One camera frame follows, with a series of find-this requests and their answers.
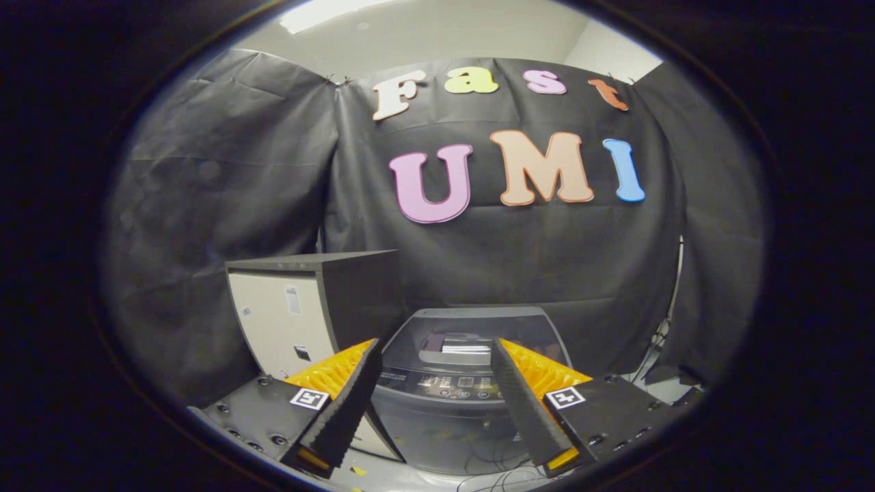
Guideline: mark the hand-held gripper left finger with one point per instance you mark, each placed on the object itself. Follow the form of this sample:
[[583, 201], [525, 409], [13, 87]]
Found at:
[[352, 403]]

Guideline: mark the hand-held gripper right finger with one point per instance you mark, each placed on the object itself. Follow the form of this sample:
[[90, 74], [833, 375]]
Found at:
[[523, 403]]

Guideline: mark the grey washing machine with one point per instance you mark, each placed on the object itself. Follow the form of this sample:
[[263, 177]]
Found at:
[[437, 424]]

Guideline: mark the dark cabinet with white door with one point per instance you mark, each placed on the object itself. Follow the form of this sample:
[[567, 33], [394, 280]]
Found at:
[[273, 328]]

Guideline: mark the black backdrop cloth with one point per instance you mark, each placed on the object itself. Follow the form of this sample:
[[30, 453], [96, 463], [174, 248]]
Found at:
[[225, 205]]

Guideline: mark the ceiling light panel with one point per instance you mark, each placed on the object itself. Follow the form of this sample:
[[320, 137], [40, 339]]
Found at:
[[328, 10]]

